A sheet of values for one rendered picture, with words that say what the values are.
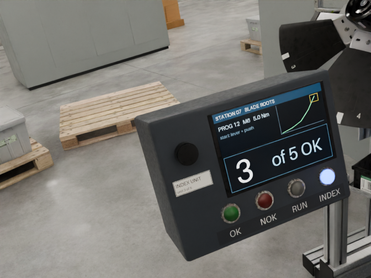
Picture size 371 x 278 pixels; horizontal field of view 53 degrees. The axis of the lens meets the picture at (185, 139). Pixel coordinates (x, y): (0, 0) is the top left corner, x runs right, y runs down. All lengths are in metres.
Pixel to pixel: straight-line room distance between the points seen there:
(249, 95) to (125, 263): 1.77
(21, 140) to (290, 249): 2.36
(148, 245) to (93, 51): 4.65
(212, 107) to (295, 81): 0.12
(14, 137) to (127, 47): 3.66
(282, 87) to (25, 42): 5.79
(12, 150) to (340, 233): 3.01
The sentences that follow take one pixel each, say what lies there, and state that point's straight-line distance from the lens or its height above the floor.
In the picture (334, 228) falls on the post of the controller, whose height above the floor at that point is 0.95.
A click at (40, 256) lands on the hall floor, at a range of 2.46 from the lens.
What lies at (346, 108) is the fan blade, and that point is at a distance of 1.16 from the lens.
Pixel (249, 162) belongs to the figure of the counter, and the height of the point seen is 1.17.
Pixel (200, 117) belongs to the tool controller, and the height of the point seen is 1.24.
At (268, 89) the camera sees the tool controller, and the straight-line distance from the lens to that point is 0.50.
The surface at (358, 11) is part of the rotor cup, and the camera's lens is 1.24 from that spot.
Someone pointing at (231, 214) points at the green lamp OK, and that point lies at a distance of 0.49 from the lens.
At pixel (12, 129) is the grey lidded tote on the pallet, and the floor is 0.41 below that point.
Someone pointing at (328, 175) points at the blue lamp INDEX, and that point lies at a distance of 0.55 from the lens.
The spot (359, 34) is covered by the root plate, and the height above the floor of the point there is 1.14.
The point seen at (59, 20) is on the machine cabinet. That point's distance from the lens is 6.27.
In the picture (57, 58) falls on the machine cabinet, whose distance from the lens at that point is 6.29.
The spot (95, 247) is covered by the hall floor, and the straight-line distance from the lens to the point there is 2.34.
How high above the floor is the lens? 1.42
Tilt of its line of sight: 25 degrees down
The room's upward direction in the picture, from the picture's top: 11 degrees counter-clockwise
